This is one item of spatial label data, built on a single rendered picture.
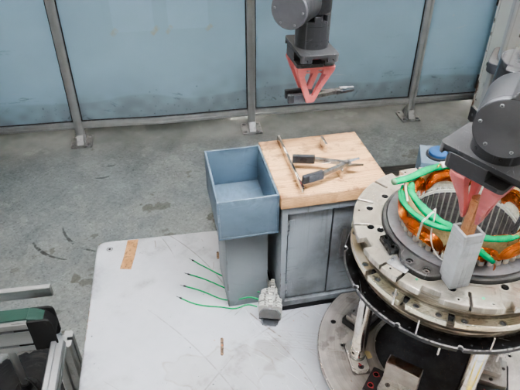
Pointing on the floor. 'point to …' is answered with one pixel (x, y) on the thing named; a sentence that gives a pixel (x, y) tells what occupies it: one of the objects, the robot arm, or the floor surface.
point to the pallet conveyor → (40, 336)
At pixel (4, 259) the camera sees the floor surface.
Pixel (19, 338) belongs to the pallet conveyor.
